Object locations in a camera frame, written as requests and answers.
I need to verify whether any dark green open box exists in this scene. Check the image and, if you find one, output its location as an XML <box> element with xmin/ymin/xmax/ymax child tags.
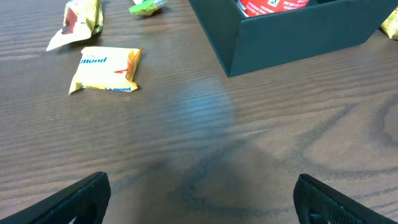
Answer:
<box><xmin>190</xmin><ymin>0</ymin><xmax>397</xmax><ymax>77</ymax></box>

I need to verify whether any yellow Apollo chocolate cake packet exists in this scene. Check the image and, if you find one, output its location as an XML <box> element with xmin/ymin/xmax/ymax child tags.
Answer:
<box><xmin>46</xmin><ymin>0</ymin><xmax>104</xmax><ymax>52</ymax></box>

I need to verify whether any red drink can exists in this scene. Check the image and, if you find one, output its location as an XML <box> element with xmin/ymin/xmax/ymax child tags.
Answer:
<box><xmin>236</xmin><ymin>0</ymin><xmax>310</xmax><ymax>17</ymax></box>

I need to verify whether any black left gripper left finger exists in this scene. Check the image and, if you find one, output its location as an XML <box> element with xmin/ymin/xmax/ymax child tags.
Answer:
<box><xmin>1</xmin><ymin>172</ymin><xmax>111</xmax><ymax>224</ymax></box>

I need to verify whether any yellow snack packet near box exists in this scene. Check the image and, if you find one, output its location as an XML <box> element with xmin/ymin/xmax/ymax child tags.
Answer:
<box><xmin>380</xmin><ymin>7</ymin><xmax>398</xmax><ymax>40</ymax></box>

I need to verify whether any yellow Lemond biscuit packet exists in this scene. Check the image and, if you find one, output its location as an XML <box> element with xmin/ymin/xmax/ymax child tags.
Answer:
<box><xmin>69</xmin><ymin>47</ymin><xmax>143</xmax><ymax>94</ymax></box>

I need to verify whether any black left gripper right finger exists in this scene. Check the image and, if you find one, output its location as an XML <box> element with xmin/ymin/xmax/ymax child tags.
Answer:
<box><xmin>293</xmin><ymin>174</ymin><xmax>397</xmax><ymax>224</ymax></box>

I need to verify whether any green pandan cake packet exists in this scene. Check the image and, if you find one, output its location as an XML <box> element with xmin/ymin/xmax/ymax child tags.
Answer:
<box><xmin>129</xmin><ymin>0</ymin><xmax>168</xmax><ymax>16</ymax></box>

